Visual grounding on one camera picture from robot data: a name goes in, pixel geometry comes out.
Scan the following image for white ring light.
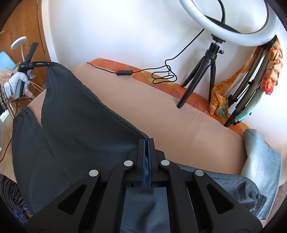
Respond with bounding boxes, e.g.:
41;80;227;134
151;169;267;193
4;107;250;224
180;1;279;47

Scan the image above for black ring light cable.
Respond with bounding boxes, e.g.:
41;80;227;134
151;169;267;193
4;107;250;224
86;0;226;85

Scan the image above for orange floral scarf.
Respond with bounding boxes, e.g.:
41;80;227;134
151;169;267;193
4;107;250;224
209;38;283;121

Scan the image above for light blue folded jeans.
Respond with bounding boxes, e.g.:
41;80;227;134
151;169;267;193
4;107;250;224
175;128;282;220

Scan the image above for folded grey tripod stand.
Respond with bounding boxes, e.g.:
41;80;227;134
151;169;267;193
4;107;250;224
224;35;277;127

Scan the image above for black mini tripod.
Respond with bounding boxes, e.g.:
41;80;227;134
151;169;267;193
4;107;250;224
177;34;226;109

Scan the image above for dark grey pants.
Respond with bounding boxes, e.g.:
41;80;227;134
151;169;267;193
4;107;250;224
11;61;171;233

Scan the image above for left white gloved hand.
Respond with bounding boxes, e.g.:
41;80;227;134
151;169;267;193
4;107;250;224
1;72;31;100

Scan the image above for pink fleece blanket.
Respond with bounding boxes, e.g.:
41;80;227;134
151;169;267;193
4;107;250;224
28;64;247;175

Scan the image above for white desk lamp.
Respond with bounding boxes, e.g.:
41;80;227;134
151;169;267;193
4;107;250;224
11;36;27;61

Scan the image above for orange floral bed sheet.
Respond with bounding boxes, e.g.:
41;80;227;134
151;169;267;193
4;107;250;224
90;58;251;137

